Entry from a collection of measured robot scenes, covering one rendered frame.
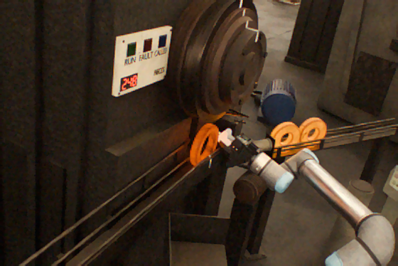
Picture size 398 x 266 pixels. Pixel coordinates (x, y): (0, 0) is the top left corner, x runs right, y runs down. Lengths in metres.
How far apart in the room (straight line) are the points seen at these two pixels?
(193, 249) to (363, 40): 3.13
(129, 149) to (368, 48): 3.13
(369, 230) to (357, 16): 2.94
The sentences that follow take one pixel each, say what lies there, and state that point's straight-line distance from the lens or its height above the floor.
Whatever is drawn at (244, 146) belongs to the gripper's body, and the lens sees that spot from 1.85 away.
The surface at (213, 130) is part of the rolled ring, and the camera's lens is 1.81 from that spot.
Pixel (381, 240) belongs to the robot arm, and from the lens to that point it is 1.56.
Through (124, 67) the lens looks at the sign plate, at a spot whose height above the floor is 1.15.
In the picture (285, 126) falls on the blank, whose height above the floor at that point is 0.77.
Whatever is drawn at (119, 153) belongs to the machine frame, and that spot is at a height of 0.87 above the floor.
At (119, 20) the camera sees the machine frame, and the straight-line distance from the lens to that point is 1.32.
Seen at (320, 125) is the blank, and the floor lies 0.77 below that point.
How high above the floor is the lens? 1.61
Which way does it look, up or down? 26 degrees down
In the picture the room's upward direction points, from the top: 10 degrees clockwise
